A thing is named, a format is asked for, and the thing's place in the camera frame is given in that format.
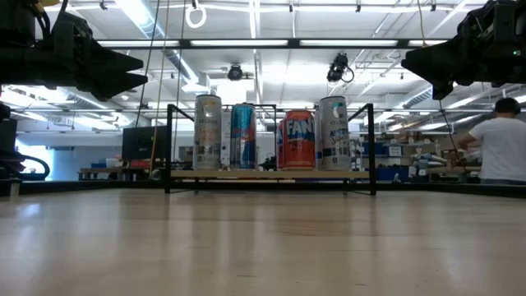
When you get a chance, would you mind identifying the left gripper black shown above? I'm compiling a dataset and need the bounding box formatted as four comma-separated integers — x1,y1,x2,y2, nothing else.
0,10,149,103

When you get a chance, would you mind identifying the blue storage bin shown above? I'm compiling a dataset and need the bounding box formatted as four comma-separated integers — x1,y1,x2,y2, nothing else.
362,141,390,157

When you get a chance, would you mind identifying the black hanging cable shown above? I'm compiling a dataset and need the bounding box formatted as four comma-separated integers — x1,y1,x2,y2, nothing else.
133,0,161,131

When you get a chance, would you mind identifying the black hanging camera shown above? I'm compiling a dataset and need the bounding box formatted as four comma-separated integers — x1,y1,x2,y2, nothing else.
326,52,355,83

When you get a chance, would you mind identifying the blue silver Red Bull can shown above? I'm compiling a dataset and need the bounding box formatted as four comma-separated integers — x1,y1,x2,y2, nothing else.
229,102,258,170

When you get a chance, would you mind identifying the black monitor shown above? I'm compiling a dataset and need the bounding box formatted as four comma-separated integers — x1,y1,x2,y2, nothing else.
122,126,168,161

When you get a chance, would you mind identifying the white hanging ring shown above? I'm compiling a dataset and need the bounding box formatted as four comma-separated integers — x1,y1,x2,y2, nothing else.
184,2,208,30

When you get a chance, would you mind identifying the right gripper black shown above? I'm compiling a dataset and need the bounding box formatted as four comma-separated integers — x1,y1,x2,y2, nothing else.
400,0,526,102

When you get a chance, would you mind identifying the person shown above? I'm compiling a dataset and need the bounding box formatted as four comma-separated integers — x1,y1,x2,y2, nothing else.
456,97,526,185

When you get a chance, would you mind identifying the black aluminium table frame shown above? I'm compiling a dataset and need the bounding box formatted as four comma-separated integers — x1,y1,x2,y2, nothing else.
0,178,526,198

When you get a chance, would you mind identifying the black overhead light bar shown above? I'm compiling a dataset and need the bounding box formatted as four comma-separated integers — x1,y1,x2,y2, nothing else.
94,38,453,50

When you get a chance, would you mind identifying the black equipment with hose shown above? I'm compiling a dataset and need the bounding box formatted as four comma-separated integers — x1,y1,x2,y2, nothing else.
0,102,51,182

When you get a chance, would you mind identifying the black ceiling dome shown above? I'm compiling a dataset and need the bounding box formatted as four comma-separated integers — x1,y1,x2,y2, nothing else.
226,63,245,82

